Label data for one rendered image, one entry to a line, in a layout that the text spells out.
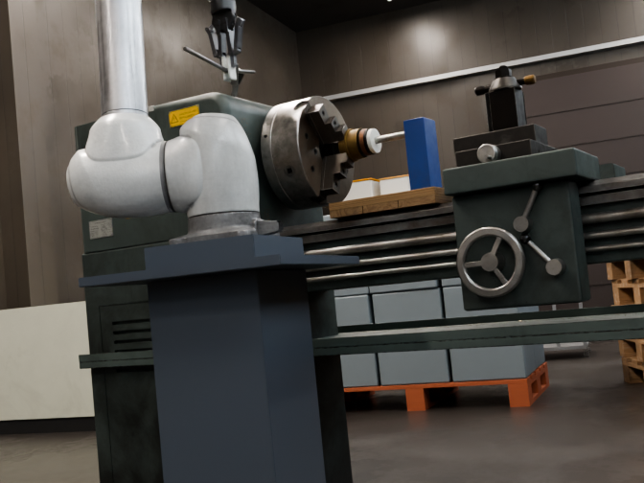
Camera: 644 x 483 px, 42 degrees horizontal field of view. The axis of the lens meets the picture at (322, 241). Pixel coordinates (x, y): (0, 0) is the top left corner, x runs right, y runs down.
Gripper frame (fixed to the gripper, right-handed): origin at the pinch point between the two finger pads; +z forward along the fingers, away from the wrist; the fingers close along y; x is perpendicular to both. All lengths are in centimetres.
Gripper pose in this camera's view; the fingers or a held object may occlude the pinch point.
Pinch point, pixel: (228, 68)
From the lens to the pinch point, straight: 248.2
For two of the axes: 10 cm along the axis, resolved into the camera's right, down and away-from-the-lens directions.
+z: 1.0, 9.9, -0.6
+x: 5.2, 0.0, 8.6
